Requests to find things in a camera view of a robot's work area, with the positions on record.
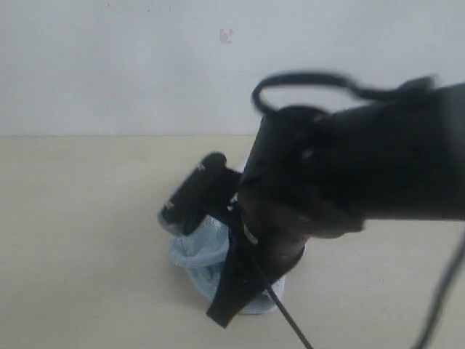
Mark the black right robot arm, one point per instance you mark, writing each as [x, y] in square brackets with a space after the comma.
[323, 177]

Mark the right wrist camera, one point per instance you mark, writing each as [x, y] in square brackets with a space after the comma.
[208, 191]

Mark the light blue fleece towel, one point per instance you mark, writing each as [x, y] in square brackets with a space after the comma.
[202, 256]

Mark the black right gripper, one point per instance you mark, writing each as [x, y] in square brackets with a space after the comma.
[267, 237]

